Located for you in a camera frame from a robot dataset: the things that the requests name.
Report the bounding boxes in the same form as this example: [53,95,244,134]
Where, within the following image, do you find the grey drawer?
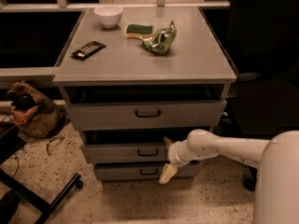
[66,100,226,131]
[93,161,203,182]
[81,143,166,163]

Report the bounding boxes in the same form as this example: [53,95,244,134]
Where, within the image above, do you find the crumpled green chip bag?
[142,21,177,55]

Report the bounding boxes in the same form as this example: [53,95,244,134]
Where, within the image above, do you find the glasses on floor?
[46,135,64,156]

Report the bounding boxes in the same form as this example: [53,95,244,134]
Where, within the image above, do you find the grey drawer cabinet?
[51,6,238,183]

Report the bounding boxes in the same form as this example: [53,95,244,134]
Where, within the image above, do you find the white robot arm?
[159,129,299,224]

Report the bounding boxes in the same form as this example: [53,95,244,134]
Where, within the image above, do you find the white bowl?
[94,5,123,28]

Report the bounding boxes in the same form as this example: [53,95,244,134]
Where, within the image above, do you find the black remote control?
[72,41,106,61]

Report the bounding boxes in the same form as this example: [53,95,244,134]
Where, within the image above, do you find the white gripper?
[159,137,195,185]

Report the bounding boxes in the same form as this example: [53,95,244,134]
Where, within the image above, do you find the grey top drawer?
[66,100,226,131]

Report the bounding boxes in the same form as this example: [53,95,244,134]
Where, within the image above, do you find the black office chair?
[207,0,299,192]

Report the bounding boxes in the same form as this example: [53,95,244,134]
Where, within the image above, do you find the black headphones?
[12,95,36,109]

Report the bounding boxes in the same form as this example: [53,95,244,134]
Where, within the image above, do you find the grey bottom drawer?
[93,161,203,182]

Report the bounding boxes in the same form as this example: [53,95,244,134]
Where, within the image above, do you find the green yellow sponge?
[126,24,152,39]

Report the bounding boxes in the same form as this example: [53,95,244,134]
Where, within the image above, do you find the black stand with wheels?
[0,121,83,224]

